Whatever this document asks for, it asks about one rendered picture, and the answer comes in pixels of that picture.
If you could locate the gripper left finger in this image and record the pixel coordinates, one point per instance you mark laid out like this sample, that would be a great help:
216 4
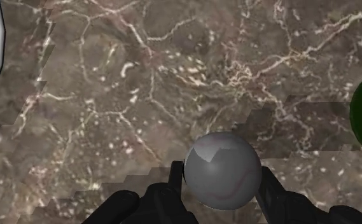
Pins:
165 198

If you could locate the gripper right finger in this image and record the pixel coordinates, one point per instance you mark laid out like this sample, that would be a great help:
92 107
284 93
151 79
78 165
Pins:
289 204

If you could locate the grey ball with red seam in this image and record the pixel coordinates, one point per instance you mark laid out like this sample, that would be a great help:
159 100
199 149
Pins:
222 170

